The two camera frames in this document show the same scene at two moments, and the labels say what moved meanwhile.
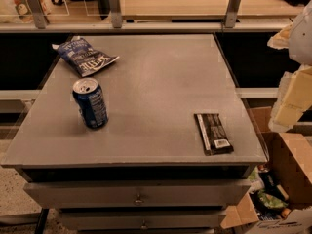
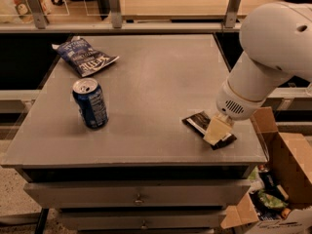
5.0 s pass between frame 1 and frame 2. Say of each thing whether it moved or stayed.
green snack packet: stayed
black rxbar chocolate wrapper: moved
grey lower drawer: stayed
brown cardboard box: stayed
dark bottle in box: stayed
